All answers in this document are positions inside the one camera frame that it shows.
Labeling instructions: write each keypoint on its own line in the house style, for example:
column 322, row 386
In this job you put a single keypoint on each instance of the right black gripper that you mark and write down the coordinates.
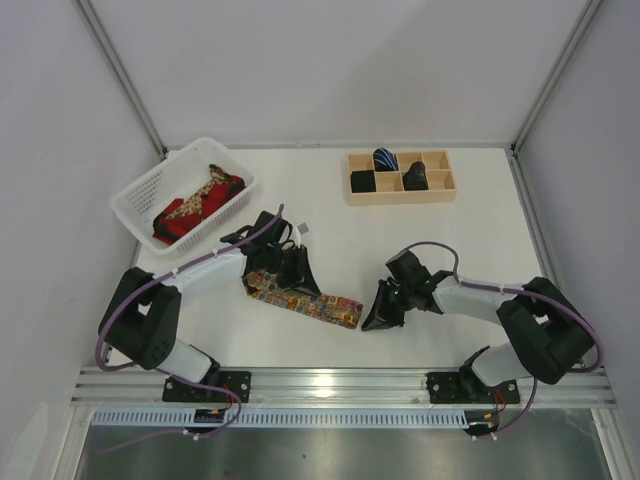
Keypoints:
column 392, row 300

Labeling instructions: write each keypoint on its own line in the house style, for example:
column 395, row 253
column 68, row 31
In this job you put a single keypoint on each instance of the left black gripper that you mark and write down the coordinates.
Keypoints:
column 292, row 265

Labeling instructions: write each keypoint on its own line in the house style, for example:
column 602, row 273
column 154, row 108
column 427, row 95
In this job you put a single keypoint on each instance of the colourful patterned tie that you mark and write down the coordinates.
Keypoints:
column 335, row 310

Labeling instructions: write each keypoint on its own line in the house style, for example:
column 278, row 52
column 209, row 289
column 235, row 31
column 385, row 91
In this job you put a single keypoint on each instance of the wooden compartment box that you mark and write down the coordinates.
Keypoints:
column 389, row 185

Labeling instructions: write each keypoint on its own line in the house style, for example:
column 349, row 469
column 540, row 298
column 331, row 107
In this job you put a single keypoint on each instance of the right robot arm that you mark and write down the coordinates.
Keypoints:
column 546, row 335

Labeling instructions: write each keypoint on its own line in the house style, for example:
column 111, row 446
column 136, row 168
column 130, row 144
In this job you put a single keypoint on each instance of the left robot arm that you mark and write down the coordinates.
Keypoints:
column 142, row 319

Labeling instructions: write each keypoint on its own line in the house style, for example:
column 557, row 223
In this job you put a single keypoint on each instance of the rolled black tie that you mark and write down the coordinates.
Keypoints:
column 363, row 181

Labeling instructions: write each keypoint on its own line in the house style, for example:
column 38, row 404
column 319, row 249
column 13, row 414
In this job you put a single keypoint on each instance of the beige patterned tie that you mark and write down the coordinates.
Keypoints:
column 193, row 205

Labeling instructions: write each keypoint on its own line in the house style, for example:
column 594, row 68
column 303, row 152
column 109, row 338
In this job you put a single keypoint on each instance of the rolled dark brown tie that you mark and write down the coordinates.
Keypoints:
column 415, row 178

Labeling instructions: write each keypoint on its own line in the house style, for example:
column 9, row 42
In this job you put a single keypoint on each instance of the rolled blue striped tie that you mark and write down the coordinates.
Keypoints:
column 384, row 160

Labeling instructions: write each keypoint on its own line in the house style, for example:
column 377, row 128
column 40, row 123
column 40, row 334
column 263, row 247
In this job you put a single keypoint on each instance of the red tie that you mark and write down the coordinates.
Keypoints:
column 170, row 231

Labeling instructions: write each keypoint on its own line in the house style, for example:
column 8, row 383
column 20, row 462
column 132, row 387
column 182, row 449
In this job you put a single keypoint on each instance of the white plastic basket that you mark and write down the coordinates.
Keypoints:
column 187, row 169

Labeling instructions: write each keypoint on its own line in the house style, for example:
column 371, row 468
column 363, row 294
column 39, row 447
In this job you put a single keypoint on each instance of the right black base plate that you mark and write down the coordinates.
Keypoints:
column 455, row 387

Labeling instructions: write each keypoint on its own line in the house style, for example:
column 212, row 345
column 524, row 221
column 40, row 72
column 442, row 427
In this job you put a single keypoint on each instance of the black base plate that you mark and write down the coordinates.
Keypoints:
column 455, row 387
column 239, row 382

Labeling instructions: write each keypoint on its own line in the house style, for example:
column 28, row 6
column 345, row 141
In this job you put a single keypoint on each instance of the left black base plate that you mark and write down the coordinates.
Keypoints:
column 239, row 382

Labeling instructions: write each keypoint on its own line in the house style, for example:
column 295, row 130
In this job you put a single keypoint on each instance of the aluminium mounting rail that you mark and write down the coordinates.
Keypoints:
column 317, row 387

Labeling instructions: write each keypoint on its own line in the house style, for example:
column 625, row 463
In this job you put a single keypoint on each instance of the white slotted cable duct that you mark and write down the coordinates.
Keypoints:
column 261, row 417

